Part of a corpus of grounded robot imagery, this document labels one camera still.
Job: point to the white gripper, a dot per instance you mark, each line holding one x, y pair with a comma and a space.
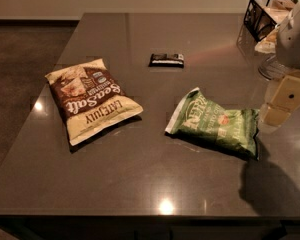
294, 45

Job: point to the chocolate rxbar black wrapper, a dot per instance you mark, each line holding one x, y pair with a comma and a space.
167, 60

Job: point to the green kettle chip bag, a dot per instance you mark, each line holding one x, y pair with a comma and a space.
202, 119

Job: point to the brown sea salt chip bag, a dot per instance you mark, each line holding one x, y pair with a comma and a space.
90, 99

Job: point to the snack packets in basket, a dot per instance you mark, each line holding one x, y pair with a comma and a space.
273, 30

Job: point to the black wire basket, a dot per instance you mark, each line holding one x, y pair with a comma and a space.
262, 16

